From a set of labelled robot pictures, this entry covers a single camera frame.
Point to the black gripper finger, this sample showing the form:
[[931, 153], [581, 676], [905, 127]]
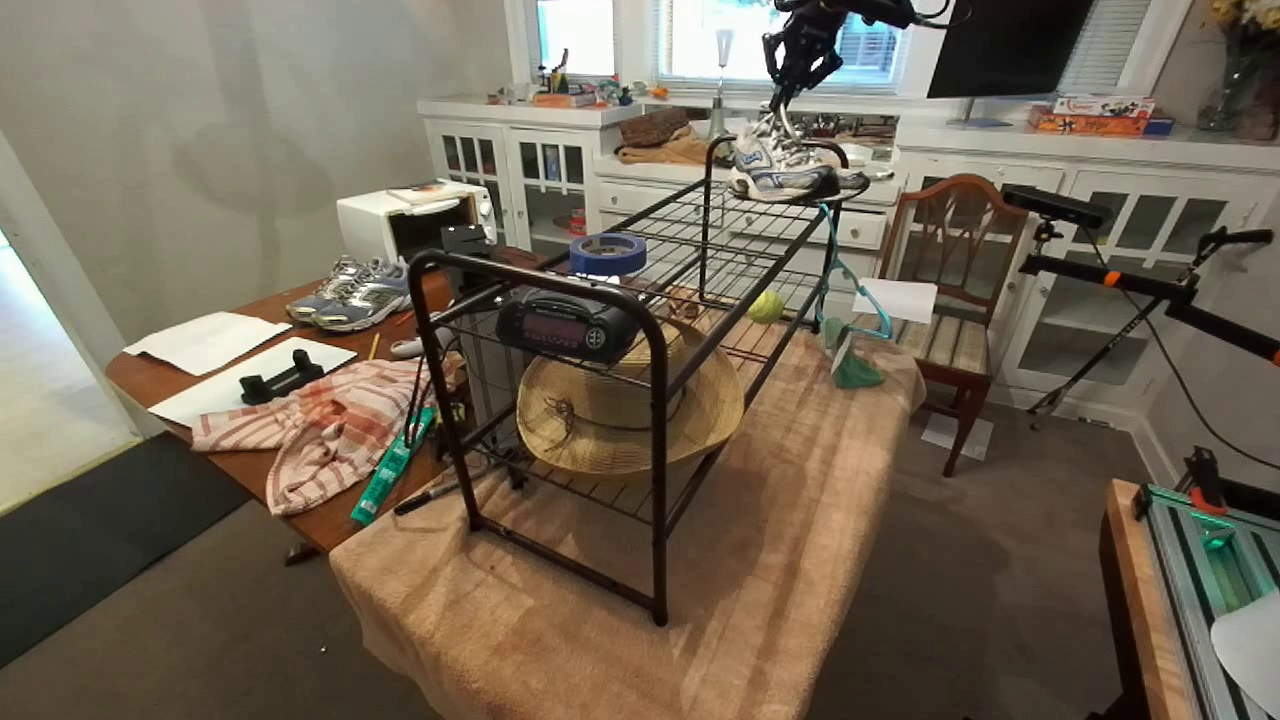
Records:
[[818, 73], [781, 73]]

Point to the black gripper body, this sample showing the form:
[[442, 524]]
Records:
[[827, 26]]

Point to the black metal shoe rack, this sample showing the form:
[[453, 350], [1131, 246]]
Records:
[[657, 506]]

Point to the clear tall glass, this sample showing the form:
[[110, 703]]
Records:
[[720, 67]]

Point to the white framed window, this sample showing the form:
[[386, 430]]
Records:
[[707, 41], [575, 32]]

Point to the brown bag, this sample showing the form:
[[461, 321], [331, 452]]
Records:
[[652, 127]]

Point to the black flat television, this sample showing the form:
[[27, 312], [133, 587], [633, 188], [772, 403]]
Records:
[[1005, 44]]

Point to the teal plastic clothes hanger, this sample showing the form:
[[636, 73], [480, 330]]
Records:
[[836, 265]]

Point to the yellow-green tennis ball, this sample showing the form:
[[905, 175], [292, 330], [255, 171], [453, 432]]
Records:
[[766, 307]]

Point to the white paper sheet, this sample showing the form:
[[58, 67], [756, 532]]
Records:
[[955, 438], [223, 395], [207, 341], [900, 300]]

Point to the blue tape roll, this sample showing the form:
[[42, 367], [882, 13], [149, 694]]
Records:
[[584, 255]]

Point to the colourful flat box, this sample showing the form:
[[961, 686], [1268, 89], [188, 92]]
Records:
[[1094, 118]]

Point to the brown wooden chair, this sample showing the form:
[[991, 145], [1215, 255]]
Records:
[[955, 341]]

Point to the green cloth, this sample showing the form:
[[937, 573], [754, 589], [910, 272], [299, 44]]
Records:
[[859, 370]]

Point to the white built-in cabinet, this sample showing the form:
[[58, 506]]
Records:
[[1134, 153]]

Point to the black clock radio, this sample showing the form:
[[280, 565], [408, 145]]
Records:
[[567, 327]]

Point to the tan straw hat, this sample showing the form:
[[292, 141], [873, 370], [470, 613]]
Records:
[[602, 423]]

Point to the white toaster oven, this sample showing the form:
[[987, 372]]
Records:
[[401, 223]]

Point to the vase with flowers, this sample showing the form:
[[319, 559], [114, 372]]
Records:
[[1245, 83]]

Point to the grey blue sneaker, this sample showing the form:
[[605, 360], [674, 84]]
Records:
[[382, 307], [327, 297]]

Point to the orange black clamp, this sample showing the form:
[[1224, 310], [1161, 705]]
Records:
[[1202, 483]]

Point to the red white striped cloth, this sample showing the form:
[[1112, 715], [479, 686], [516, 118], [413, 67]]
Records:
[[327, 432]]

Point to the small black device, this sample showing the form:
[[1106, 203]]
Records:
[[280, 378]]

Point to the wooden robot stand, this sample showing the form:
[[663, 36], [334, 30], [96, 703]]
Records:
[[1134, 613]]

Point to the brown wooden table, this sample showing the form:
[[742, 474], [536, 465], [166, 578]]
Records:
[[147, 381]]

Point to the dark floor mat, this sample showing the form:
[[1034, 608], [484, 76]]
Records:
[[95, 545]]

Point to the black stereo camera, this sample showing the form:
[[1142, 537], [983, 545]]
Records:
[[1052, 206]]

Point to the black camera boom stand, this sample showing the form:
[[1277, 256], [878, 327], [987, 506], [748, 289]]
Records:
[[1134, 281]]

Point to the aluminium rail frame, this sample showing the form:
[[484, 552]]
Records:
[[1202, 587]]

